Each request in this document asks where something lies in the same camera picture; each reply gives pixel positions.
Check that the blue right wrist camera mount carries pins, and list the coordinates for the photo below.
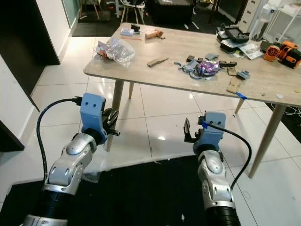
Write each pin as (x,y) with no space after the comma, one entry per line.
(212,134)

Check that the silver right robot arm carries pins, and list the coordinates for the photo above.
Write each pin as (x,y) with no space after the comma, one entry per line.
(214,183)

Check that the small wooden block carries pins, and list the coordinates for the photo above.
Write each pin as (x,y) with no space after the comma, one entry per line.
(233,84)

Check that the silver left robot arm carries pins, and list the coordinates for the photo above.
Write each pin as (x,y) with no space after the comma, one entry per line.
(70,169)

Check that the white chair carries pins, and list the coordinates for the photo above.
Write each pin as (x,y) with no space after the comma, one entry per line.
(132,5)

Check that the orange black power tool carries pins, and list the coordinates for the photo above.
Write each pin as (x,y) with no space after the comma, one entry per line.
(291,55)

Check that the small grey plastic part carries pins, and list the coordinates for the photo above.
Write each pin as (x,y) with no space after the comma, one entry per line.
(243,75)

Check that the black low cabinet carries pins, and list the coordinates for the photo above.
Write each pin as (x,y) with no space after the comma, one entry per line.
(169,12)

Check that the black floor mat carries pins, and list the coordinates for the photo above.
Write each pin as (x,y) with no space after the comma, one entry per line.
(146,197)

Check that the light wooden table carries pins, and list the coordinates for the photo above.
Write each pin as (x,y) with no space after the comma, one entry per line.
(169,77)

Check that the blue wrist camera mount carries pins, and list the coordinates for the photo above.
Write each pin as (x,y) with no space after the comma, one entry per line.
(93,113)
(212,134)

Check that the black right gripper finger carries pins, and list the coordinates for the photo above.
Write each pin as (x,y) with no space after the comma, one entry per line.
(206,118)
(188,130)

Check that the red white wrapper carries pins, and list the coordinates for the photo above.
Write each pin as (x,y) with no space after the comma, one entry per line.
(102,49)

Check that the white printed booklet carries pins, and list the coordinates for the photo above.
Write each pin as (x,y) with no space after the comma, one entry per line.
(253,51)

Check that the purple foil wrapper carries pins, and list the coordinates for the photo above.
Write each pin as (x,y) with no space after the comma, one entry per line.
(209,68)

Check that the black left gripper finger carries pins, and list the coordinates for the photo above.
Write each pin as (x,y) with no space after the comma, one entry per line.
(114,133)
(114,117)

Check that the small blue white box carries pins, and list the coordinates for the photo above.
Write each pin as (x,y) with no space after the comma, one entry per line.
(128,32)

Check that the blue tape strip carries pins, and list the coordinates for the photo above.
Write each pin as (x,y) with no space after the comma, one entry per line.
(241,95)

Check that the orange round blower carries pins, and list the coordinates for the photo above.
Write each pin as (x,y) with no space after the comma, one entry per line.
(271,53)

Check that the flat wooden piece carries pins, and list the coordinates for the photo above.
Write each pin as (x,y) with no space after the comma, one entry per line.
(157,61)

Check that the white drawer unit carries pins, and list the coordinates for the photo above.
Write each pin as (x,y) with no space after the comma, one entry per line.
(247,14)

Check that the white shelf rack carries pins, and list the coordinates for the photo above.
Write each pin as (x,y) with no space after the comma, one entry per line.
(280,19)

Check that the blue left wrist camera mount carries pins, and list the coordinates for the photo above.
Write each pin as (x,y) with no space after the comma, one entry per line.
(93,113)

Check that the clear plastic bag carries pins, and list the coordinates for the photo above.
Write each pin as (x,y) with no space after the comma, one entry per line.
(121,52)

